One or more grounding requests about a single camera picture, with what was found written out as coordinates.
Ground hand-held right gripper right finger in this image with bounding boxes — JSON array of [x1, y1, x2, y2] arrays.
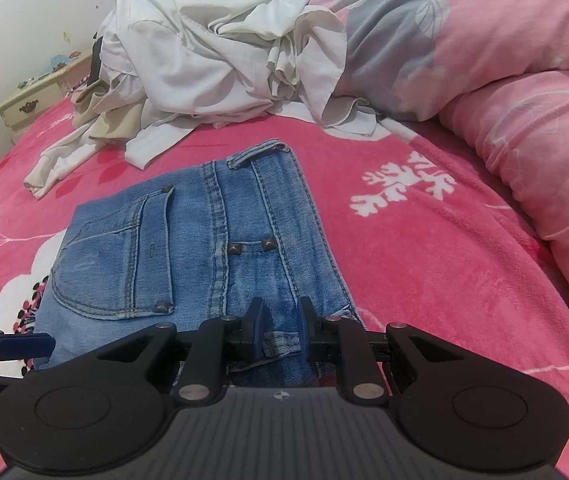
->
[[295, 295, 467, 407]]

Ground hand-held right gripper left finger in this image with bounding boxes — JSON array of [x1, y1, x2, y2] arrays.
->
[[95, 296, 270, 406]]

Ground blue denim jeans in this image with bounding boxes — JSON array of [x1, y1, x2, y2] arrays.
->
[[33, 137, 366, 390]]

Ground pink floral blanket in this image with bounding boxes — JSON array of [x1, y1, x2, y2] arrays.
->
[[0, 95, 569, 411]]

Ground cream nightstand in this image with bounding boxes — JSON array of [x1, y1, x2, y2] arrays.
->
[[0, 50, 96, 145]]

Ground beige garment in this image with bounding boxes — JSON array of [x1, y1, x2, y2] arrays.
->
[[71, 76, 149, 145]]

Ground white shirt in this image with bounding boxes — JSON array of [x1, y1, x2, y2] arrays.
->
[[97, 0, 285, 171]]

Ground off-white garment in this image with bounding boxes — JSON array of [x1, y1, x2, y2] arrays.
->
[[207, 0, 380, 136]]

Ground black garment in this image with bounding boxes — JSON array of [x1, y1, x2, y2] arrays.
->
[[89, 35, 109, 88]]

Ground pink and grey quilt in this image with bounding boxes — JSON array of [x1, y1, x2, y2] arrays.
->
[[309, 0, 569, 348]]

